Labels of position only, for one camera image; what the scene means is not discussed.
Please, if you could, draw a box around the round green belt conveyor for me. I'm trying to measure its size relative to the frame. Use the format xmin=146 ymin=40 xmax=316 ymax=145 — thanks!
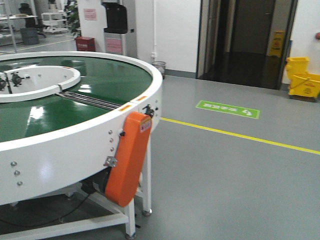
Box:
xmin=0 ymin=51 xmax=163 ymax=240

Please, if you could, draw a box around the orange motor belt guard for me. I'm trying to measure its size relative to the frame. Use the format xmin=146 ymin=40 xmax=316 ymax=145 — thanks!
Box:
xmin=105 ymin=111 xmax=152 ymax=207

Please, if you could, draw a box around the water dispenser machine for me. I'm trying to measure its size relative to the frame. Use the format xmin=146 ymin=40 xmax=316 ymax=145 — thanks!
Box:
xmin=101 ymin=0 xmax=137 ymax=58

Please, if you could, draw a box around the red fire extinguisher box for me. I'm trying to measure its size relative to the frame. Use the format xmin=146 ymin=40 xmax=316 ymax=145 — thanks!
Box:
xmin=75 ymin=36 xmax=96 ymax=52

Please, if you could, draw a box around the yellow wet floor sign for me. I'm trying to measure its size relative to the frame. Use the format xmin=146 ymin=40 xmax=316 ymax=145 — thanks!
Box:
xmin=268 ymin=30 xmax=285 ymax=58

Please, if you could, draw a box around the green potted plant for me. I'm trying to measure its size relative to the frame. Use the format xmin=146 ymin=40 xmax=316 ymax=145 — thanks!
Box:
xmin=64 ymin=0 xmax=81 ymax=38

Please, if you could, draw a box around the yellow mop bucket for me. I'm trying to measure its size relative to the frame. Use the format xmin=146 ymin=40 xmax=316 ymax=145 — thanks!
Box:
xmin=285 ymin=56 xmax=320 ymax=102

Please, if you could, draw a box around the grey trash bin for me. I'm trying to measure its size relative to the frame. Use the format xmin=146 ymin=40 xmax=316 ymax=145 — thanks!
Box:
xmin=20 ymin=27 xmax=39 ymax=45

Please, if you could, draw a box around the white office desk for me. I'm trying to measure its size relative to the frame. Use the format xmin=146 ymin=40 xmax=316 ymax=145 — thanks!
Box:
xmin=0 ymin=13 xmax=38 ymax=32

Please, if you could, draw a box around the wire mesh waste basket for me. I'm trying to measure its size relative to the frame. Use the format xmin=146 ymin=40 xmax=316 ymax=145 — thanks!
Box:
xmin=152 ymin=61 xmax=166 ymax=80

